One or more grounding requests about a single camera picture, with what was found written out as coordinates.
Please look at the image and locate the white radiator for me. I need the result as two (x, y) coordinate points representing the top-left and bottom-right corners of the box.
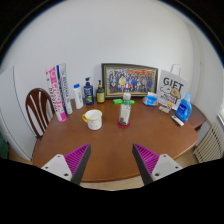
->
(192, 121), (224, 164)

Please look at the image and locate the white bottle with blue cap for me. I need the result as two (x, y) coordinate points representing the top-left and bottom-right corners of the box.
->
(73, 83), (85, 110)

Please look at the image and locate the tall pink and white tube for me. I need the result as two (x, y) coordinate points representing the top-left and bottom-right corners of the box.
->
(45, 65), (68, 123)

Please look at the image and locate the amber pump bottle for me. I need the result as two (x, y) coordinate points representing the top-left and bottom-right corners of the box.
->
(96, 79), (106, 104)

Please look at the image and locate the white printed paper bag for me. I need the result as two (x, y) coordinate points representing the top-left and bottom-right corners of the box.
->
(155, 63), (189, 111)

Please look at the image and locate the dark blue pump bottle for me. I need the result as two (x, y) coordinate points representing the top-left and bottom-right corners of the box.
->
(83, 76), (95, 106)

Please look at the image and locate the framed group photo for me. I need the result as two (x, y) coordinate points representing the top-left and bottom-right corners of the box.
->
(101, 62), (159, 100)

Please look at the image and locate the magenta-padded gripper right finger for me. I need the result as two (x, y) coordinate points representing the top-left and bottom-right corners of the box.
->
(131, 143), (184, 186)

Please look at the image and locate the white mug with yellow rim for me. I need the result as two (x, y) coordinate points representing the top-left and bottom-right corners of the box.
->
(81, 109), (104, 131)

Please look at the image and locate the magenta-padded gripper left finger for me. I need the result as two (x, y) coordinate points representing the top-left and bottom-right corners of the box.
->
(40, 143), (92, 186)

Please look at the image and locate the clear green-labelled drink bottle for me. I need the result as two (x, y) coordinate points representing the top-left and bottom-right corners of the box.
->
(118, 92), (133, 128)

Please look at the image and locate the green plastic crate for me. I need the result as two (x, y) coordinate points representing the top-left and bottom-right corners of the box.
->
(0, 131), (10, 160)

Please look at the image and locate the blue detergent bottle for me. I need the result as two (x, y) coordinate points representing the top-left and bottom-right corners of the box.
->
(175, 92), (193, 123)

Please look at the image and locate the small patterned box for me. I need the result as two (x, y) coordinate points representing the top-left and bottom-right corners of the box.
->
(158, 103), (174, 115)

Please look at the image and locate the dark wooden chair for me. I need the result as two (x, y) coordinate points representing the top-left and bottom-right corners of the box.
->
(25, 87), (56, 139)

